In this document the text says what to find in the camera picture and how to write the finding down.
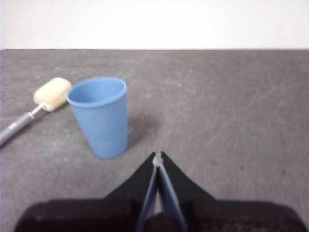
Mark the blue ribbed plastic cup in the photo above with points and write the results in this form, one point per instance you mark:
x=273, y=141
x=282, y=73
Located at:
x=103, y=125

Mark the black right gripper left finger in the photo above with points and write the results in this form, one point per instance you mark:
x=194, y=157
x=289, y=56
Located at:
x=108, y=215

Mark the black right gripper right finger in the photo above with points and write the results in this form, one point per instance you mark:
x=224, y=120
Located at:
x=229, y=217

